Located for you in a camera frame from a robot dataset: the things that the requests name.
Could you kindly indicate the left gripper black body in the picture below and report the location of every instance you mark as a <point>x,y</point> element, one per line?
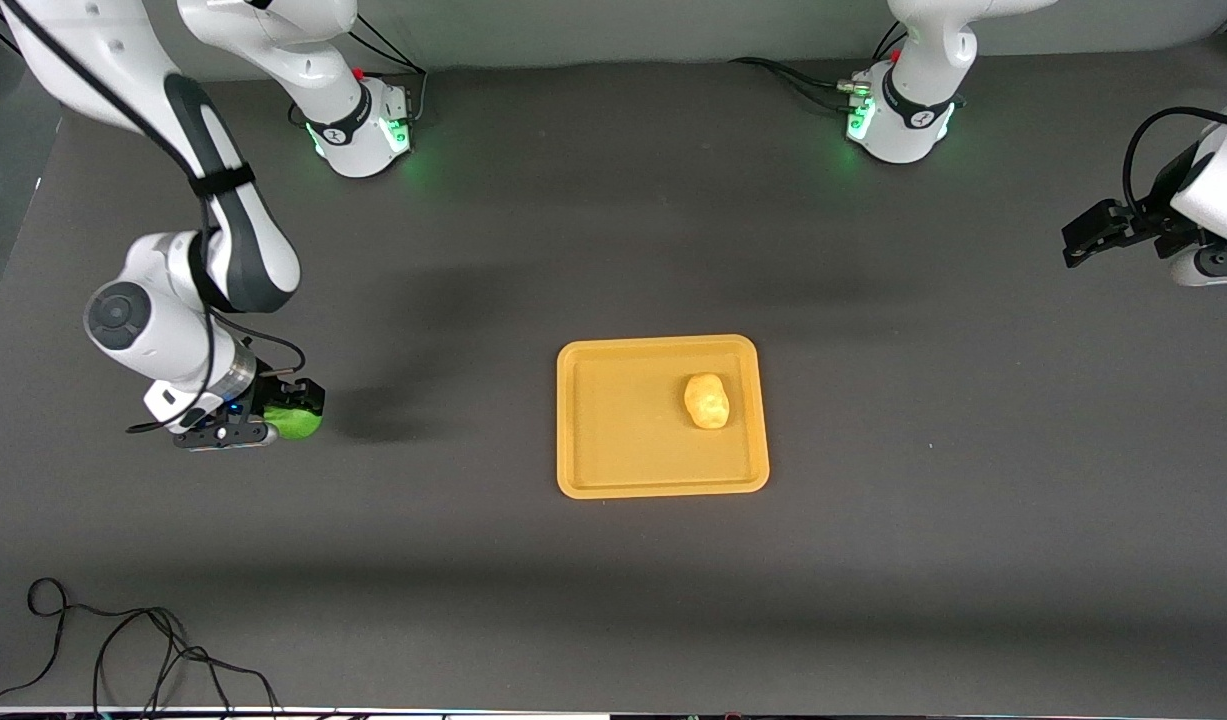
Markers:
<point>1141,226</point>

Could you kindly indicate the green apple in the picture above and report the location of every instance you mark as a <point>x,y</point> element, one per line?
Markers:
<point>298,425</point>

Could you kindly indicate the yellow potato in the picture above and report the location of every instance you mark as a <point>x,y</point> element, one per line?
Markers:
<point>708,402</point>

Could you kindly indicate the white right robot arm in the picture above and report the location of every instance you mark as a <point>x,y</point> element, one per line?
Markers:
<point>143,320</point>

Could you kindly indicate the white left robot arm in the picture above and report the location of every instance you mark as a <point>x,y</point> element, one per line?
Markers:
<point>903,110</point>

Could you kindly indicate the yellow plastic tray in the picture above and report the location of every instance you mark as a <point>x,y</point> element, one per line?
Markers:
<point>613,440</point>

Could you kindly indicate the dark grey table mat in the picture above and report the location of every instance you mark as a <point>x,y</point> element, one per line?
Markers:
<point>573,600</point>

